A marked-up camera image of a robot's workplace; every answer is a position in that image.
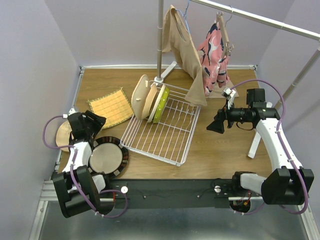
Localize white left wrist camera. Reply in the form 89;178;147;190
68;107;77;115

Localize wooden clip hanger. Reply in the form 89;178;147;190
216;12;234;59

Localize pink patterned hanging garment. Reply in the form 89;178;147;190
197;22;230;98

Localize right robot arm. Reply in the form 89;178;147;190
207;88;314;205

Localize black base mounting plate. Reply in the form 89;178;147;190
79;177;253;210

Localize beige hanging shirt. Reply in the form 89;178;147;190
162;5;208;106

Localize black rimmed silver plate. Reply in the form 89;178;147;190
89;136;129;179

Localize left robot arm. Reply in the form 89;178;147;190
53;108;111;218

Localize beige plate orange leaves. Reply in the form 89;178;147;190
55;120;72;147

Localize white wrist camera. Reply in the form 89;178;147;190
221;87;237;110
68;107;77;115

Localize cream green floral plate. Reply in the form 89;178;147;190
147;84;166;123

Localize white clothes rack frame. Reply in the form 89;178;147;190
152;0;320;159

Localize white wire dish rack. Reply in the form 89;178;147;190
120;84;201;167

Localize blue wire hanger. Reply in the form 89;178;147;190
175;0;190;34

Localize green polka dot plate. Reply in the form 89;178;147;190
152;85;170;123

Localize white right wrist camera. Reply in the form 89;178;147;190
221;87;237;110

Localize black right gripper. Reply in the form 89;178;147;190
206;98;252;133

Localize yellow woven placemat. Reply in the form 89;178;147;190
87;87;134;129

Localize bird pattern beige plate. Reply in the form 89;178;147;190
141;83;158;119

